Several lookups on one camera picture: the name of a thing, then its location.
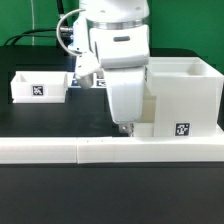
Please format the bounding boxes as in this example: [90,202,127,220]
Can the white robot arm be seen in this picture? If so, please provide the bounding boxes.
[71,0,150,134]

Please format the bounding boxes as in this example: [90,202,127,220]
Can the white drawer cabinet box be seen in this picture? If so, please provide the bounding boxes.
[146,57,224,137]

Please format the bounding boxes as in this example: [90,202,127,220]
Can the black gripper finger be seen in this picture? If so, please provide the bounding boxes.
[119,124,128,134]

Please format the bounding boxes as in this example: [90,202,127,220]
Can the white marker tag sheet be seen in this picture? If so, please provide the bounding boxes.
[67,72,106,89]

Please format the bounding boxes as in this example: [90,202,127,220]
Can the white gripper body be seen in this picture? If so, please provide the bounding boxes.
[105,67,145,124]

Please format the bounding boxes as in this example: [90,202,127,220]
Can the white drawer with marker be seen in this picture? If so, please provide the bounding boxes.
[10,71,68,103]

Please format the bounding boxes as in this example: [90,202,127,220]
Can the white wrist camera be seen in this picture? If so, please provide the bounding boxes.
[73,51,105,90]

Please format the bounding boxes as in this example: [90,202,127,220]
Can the black cables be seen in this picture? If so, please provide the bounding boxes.
[3,0,75,47]

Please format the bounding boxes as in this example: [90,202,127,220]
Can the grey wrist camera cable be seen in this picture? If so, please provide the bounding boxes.
[55,8,88,56]

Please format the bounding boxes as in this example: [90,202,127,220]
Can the white L-shaped fence wall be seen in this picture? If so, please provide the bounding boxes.
[0,129,224,164]

